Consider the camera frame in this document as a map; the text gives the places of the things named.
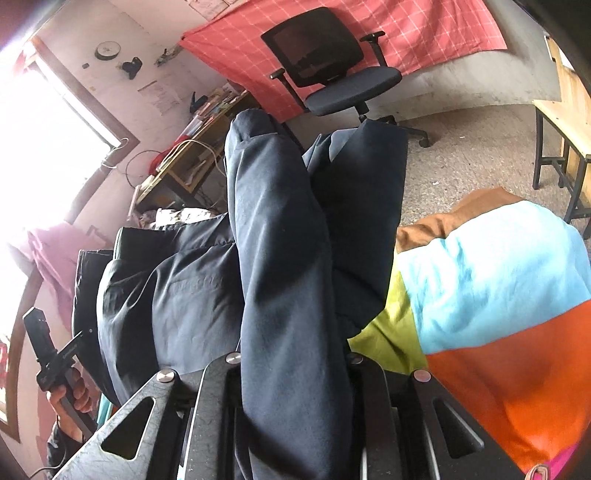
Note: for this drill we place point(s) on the black office chair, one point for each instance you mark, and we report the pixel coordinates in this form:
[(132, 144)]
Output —
[(314, 50)]

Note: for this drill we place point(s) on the person's left forearm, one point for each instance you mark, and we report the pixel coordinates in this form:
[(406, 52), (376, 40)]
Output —
[(60, 447)]

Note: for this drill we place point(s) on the round wall clock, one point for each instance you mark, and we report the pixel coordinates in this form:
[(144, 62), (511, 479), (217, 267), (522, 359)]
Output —
[(107, 50)]

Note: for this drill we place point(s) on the black desk object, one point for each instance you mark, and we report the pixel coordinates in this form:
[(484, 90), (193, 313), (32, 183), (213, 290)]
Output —
[(198, 101)]

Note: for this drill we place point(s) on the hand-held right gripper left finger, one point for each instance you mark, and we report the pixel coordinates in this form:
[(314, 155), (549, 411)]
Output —
[(217, 392)]

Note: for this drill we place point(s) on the window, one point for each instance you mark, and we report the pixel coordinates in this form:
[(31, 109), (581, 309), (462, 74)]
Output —
[(46, 115)]

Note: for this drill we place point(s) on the wooden table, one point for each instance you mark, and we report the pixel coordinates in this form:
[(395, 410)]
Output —
[(568, 115)]

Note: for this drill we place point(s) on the floral cloth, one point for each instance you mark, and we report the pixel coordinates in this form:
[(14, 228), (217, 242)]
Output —
[(184, 214)]

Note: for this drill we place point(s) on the wall paper sheet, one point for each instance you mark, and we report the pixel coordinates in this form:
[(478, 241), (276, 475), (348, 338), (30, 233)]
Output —
[(159, 97)]

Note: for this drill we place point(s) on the red checked wall cloth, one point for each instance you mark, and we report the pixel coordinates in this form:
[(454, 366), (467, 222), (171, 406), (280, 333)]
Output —
[(415, 27)]

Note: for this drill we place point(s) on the black wall object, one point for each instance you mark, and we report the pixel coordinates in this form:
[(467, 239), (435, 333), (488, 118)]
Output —
[(131, 67)]

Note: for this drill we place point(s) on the navy puffer jacket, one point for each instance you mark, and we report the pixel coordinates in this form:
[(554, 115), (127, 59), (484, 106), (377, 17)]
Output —
[(277, 254)]

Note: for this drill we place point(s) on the wooden shelf desk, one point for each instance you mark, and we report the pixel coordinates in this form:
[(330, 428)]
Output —
[(184, 170)]

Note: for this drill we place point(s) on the pink cloth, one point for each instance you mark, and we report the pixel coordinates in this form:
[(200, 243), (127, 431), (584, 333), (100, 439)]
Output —
[(60, 249)]

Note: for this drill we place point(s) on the person's left hand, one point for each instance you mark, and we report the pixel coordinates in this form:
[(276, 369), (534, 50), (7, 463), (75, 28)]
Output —
[(82, 392)]

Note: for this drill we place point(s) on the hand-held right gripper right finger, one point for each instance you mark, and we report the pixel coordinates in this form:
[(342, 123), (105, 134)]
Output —
[(369, 392)]

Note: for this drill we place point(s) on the colourful patchwork blanket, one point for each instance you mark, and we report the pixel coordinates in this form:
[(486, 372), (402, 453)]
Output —
[(485, 277)]

